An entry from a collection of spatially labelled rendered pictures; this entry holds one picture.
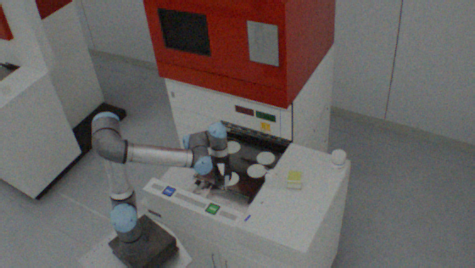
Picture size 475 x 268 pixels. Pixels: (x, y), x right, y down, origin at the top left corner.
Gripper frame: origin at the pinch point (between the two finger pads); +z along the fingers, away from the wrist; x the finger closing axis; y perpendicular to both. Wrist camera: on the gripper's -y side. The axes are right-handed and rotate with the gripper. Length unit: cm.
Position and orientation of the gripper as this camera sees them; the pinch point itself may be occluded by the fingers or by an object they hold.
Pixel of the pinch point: (224, 186)
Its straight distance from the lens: 205.4
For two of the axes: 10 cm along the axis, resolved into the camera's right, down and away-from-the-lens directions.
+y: 0.1, -6.4, 7.6
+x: -10.0, 0.4, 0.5
